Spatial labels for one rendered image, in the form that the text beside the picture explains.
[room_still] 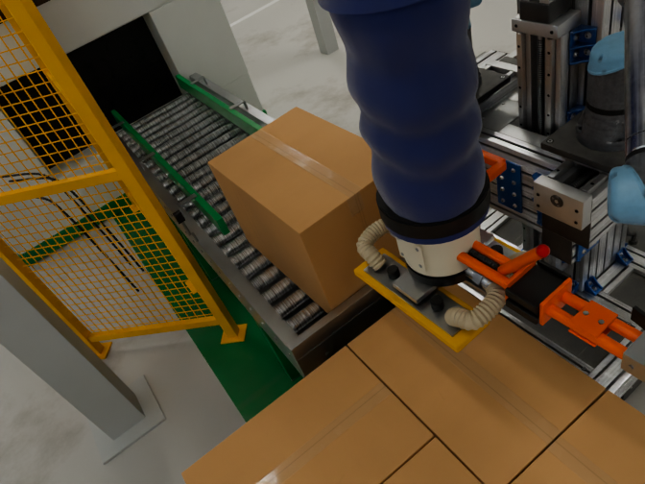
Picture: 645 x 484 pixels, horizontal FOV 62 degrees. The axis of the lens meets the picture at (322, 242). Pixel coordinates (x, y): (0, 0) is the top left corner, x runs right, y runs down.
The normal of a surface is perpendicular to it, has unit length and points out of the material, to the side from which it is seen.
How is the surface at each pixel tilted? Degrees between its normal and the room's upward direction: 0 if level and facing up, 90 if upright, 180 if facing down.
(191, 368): 0
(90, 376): 90
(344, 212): 90
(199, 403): 0
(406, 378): 0
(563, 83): 90
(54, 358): 90
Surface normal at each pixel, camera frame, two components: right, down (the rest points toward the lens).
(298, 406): -0.27, -0.70
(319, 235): 0.58, 0.43
